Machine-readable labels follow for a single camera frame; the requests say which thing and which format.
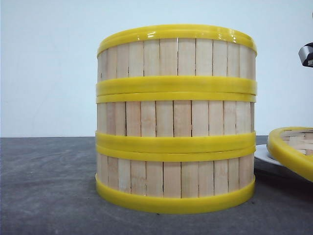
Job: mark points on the bamboo steamer basket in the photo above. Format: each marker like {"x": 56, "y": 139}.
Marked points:
{"x": 176, "y": 62}
{"x": 144, "y": 130}
{"x": 175, "y": 187}

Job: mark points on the woven bamboo steamer lid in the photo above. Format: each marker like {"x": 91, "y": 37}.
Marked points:
{"x": 293, "y": 148}

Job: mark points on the white plate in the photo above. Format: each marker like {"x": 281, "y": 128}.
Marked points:
{"x": 264, "y": 155}

